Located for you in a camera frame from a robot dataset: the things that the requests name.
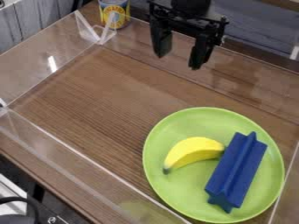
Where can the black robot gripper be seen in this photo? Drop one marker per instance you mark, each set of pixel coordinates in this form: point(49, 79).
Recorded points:
point(188, 16)

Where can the yellow toy banana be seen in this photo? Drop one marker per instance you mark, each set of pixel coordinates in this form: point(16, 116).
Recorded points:
point(188, 151)

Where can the green round plate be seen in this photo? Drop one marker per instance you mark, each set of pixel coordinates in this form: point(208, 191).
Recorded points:
point(181, 188)

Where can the yellow labelled tin can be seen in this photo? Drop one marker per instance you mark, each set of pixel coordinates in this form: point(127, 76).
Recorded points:
point(113, 12)

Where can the blue plastic block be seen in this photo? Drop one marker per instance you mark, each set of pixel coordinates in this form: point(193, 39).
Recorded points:
point(232, 176)

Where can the clear acrylic barrier wall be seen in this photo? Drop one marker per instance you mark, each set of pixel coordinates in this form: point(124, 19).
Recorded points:
point(84, 90)

